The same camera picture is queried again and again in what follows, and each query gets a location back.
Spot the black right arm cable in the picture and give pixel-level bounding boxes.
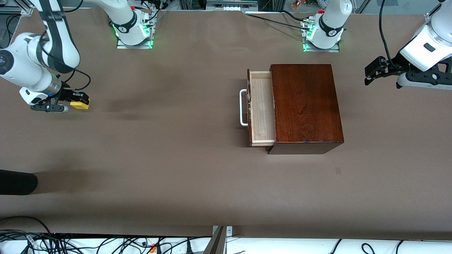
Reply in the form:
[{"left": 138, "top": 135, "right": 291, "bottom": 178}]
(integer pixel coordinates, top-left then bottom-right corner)
[{"left": 41, "top": 35, "right": 92, "bottom": 91}]

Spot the wooden drawer with dark face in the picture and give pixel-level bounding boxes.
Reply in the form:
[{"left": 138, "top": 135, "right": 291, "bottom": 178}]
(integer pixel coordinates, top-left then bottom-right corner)
[{"left": 246, "top": 69, "right": 277, "bottom": 147}]

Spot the white metal drawer handle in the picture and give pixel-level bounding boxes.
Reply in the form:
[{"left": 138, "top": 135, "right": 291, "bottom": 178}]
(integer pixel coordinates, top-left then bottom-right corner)
[{"left": 239, "top": 89, "right": 250, "bottom": 127}]

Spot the black cylindrical object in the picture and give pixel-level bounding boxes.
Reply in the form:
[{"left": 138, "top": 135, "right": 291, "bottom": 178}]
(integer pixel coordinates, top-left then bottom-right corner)
[{"left": 0, "top": 169, "right": 38, "bottom": 195}]

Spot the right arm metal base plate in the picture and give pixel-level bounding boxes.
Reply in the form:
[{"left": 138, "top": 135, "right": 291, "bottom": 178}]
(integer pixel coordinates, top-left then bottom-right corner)
[{"left": 116, "top": 9, "right": 154, "bottom": 49}]

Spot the silver power strip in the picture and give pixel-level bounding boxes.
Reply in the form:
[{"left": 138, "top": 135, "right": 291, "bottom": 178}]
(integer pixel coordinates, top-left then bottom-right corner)
[{"left": 206, "top": 0, "right": 259, "bottom": 12}]

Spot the long black power cable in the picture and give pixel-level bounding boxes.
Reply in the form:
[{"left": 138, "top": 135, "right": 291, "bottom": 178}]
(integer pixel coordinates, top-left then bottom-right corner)
[{"left": 245, "top": 12, "right": 312, "bottom": 31}]

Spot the dark metal bar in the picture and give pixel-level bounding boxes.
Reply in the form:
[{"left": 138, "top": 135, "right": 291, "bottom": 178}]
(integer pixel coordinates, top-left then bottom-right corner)
[{"left": 204, "top": 226, "right": 227, "bottom": 254}]

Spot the dark brown wooden cabinet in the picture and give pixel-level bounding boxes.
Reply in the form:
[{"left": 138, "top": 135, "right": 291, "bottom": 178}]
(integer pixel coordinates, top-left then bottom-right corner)
[{"left": 266, "top": 63, "right": 345, "bottom": 155}]

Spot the tangled black cable bundle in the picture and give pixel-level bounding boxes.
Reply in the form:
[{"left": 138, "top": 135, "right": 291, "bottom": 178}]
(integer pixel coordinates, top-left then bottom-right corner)
[{"left": 0, "top": 216, "right": 212, "bottom": 254}]

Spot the aluminium frame profile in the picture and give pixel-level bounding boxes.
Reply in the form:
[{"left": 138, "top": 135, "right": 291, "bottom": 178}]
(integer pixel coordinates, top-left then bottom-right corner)
[{"left": 425, "top": 3, "right": 440, "bottom": 22}]

